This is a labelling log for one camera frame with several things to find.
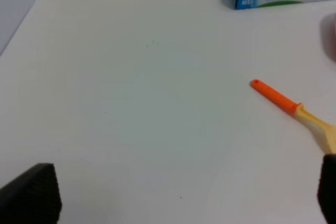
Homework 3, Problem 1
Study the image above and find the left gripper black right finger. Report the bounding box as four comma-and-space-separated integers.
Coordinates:
317, 154, 335, 224

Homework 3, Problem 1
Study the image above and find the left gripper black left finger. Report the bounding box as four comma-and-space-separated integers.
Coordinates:
1, 163, 62, 223

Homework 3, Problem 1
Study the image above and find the pink square plate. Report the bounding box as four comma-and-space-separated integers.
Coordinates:
320, 13, 335, 63

